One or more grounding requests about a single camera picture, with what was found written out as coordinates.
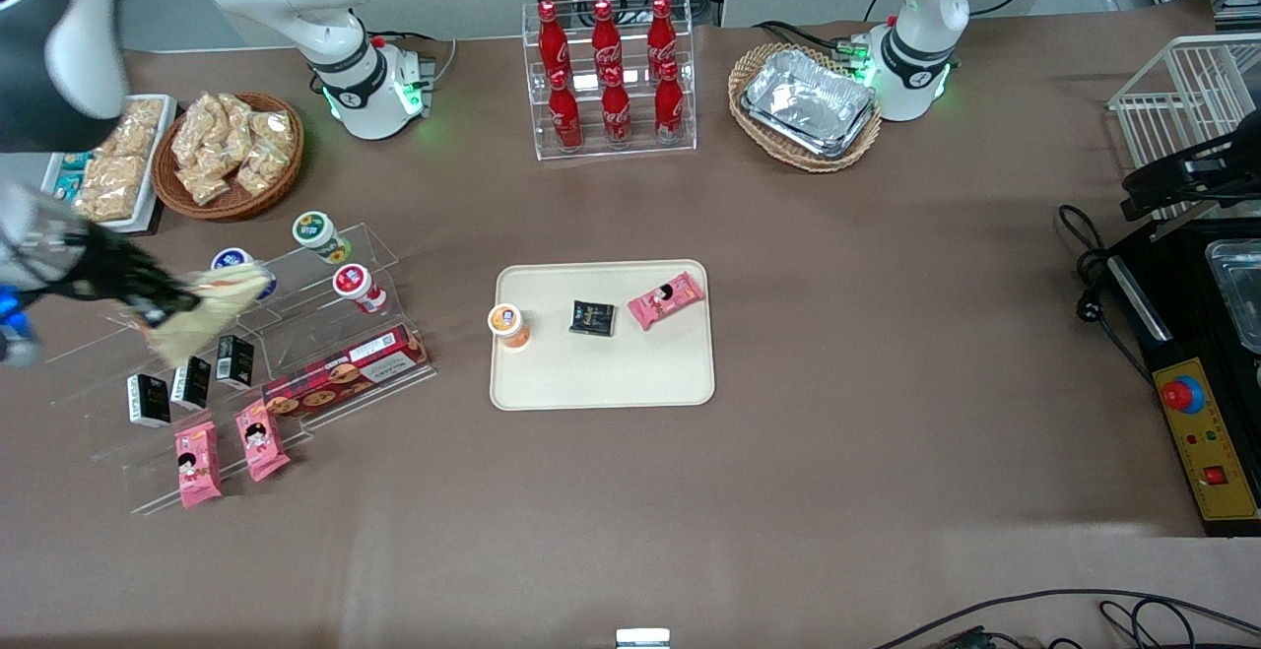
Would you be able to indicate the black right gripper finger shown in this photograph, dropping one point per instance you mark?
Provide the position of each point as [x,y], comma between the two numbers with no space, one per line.
[172,287]
[163,312]

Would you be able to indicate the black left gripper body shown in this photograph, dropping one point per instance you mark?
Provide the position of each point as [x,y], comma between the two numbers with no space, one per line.
[1229,158]

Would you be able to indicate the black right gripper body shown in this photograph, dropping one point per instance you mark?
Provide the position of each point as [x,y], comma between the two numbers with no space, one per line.
[106,262]

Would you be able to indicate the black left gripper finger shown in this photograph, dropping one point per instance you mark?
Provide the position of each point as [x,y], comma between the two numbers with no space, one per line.
[1167,201]
[1172,176]

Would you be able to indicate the triangle sandwich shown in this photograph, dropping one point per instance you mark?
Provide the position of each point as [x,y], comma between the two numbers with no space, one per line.
[225,302]

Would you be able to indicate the white rectangular snack tray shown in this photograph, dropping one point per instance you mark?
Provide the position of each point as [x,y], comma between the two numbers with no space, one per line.
[158,166]

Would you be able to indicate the aluminium foil tray stack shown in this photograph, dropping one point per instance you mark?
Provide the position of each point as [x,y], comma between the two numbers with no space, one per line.
[808,97]

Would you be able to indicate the beige plastic serving tray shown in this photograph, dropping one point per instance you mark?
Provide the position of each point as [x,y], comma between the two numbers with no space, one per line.
[601,373]

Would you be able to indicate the blue lid yogurt cup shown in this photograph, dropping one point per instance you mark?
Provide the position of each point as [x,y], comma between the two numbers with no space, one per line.
[232,257]

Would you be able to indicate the small black carton box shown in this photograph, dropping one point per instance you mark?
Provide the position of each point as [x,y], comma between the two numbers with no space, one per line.
[191,383]
[234,361]
[148,400]

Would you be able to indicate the small teal snack packet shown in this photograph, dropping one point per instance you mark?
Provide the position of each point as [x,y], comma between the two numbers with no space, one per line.
[71,160]
[69,188]

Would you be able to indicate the clear bag of tan snacks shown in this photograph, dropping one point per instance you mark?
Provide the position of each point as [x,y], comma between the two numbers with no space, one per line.
[274,129]
[261,168]
[207,176]
[238,132]
[202,117]

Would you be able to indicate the steel pan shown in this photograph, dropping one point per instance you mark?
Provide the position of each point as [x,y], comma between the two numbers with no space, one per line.
[1243,294]

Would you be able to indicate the black appliance with yellow panel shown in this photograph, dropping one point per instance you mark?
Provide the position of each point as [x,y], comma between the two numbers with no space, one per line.
[1192,334]

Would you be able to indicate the clear acrylic stepped display stand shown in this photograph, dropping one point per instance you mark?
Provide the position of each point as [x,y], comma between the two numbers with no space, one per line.
[305,334]

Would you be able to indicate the green lid yogurt cup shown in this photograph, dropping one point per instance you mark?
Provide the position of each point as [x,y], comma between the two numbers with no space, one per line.
[313,228]

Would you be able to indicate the pink snack packet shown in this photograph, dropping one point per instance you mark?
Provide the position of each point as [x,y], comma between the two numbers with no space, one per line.
[197,467]
[261,442]
[665,300]

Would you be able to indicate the brown wicker basket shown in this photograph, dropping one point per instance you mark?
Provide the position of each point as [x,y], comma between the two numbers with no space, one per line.
[291,176]

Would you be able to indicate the red lid yogurt cup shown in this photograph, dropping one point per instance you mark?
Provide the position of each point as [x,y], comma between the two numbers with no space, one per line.
[352,282]

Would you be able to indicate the red cookie box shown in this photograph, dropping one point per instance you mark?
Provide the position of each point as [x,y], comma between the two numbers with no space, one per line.
[340,373]

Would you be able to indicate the red emergency stop button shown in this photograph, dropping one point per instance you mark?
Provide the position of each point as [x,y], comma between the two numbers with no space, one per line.
[1180,395]

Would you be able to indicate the orange lid yogurt cup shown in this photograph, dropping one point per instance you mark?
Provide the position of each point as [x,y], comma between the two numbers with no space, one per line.
[507,322]

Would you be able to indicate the small black snack packet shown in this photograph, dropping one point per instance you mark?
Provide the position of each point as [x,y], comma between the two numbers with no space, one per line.
[592,318]

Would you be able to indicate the light wicker basket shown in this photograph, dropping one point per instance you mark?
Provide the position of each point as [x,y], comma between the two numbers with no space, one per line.
[749,132]

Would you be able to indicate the red cola bottle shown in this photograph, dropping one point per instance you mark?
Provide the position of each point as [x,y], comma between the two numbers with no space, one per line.
[564,112]
[669,102]
[605,33]
[616,107]
[552,33]
[661,33]

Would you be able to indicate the clear acrylic bottle rack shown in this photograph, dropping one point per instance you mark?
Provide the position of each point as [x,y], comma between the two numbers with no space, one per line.
[640,149]

